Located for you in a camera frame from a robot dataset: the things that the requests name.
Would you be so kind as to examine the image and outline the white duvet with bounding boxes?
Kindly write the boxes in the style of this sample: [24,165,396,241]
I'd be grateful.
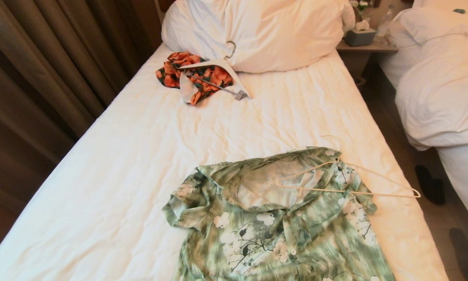
[379,0,468,151]

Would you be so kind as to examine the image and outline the clear plastic bottle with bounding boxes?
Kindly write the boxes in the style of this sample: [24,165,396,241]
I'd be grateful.
[377,4,395,37]

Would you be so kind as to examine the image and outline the black slipper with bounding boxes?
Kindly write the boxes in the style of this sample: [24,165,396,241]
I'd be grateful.
[415,165,446,205]

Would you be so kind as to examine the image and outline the green floral shirt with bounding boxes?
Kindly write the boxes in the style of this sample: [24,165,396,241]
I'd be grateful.
[162,147,397,281]

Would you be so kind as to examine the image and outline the white clip hanger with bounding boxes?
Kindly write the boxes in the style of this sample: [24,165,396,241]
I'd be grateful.
[178,41,253,101]

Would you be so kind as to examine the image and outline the white wire hanger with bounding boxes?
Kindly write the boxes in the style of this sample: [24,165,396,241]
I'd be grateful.
[277,135,421,199]

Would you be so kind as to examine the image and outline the white flowers in vase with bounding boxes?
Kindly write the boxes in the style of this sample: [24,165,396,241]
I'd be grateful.
[349,0,371,22]

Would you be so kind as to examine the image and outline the large white pillow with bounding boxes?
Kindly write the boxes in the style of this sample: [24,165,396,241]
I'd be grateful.
[161,0,355,73]

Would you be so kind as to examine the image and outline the orange floral garment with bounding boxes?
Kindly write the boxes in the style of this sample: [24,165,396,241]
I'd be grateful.
[156,52,234,106]

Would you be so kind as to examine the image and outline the wooden headboard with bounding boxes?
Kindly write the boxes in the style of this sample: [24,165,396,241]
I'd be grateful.
[154,0,177,25]

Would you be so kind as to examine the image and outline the wooden nightstand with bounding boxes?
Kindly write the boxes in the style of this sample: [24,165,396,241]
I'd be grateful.
[336,39,398,78]

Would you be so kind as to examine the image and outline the grey tissue box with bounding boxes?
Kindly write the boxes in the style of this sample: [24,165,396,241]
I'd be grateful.
[344,20,376,47]

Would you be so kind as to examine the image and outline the white bed mattress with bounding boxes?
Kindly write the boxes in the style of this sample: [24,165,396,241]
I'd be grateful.
[437,140,468,238]

